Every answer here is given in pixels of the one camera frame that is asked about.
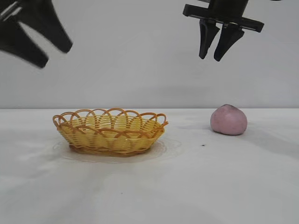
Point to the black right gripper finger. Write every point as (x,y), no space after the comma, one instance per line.
(206,37)
(226,43)

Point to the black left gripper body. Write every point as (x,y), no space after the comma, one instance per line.
(10,10)

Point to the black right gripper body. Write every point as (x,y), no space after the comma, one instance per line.
(224,14)

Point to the pink peach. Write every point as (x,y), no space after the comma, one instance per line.
(228,120)

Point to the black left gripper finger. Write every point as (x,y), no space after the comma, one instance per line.
(21,45)
(46,25)

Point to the yellow woven plastic basket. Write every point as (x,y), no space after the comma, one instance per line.
(112,137)

